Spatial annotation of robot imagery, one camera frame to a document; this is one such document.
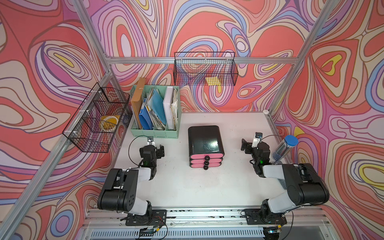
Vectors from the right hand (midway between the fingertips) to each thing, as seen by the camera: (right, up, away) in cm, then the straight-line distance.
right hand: (250, 142), depth 94 cm
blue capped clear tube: (+15, -1, -10) cm, 18 cm away
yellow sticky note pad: (-25, +38, -3) cm, 46 cm away
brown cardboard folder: (-67, +23, -13) cm, 72 cm away
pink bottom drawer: (-29, -14, -7) cm, 33 cm away
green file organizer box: (-51, +5, +8) cm, 52 cm away
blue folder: (-67, +14, -1) cm, 68 cm away
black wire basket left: (-88, +10, -24) cm, 92 cm away
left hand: (-62, -2, 0) cm, 62 cm away
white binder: (-52, +22, -3) cm, 56 cm away
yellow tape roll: (-77, +12, -24) cm, 82 cm away
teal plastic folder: (-60, +26, 0) cm, 65 cm away
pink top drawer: (-29, -6, -15) cm, 34 cm away
